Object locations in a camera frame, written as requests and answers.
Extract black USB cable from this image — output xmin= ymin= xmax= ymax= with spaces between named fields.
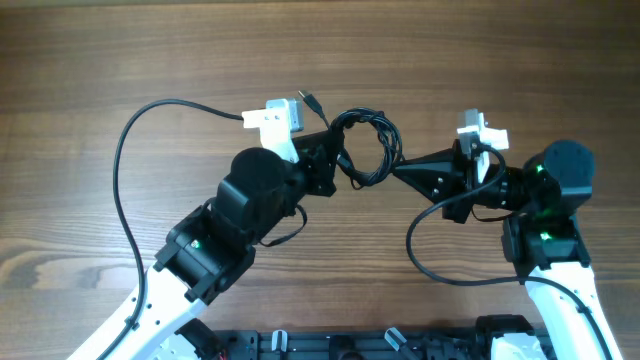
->
xmin=297 ymin=89 xmax=404 ymax=191

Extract right camera cable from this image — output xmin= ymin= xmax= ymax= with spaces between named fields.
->
xmin=405 ymin=143 xmax=614 ymax=360

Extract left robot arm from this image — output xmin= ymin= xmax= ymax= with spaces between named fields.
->
xmin=72 ymin=130 xmax=344 ymax=359

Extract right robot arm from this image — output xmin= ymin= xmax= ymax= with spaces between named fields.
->
xmin=392 ymin=140 xmax=622 ymax=359

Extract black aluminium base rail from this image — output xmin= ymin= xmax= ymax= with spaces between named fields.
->
xmin=199 ymin=313 xmax=566 ymax=360

